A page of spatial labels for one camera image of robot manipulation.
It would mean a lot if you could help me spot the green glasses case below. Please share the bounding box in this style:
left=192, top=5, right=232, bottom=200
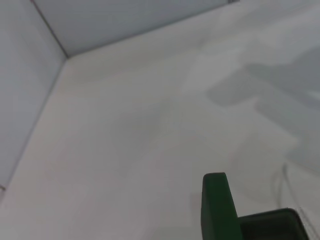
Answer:
left=200, top=171, right=309, bottom=240

